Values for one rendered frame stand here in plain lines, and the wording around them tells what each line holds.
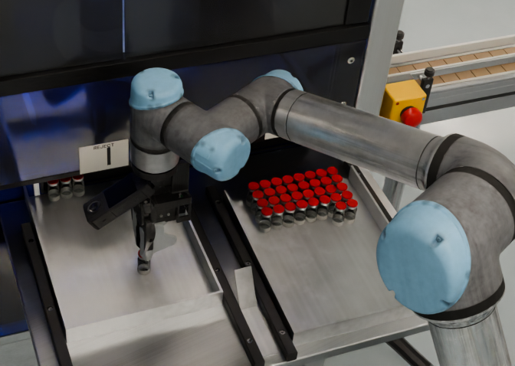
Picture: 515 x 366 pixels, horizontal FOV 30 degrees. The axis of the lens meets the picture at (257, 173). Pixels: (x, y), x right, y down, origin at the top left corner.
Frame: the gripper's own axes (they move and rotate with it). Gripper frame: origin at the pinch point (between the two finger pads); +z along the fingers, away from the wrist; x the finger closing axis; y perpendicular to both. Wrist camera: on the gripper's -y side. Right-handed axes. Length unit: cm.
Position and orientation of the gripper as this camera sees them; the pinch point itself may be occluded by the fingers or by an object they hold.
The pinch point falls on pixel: (140, 250)
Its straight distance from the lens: 161.7
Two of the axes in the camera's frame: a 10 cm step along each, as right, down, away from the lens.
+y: 9.3, -1.8, 3.2
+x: -3.6, -6.5, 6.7
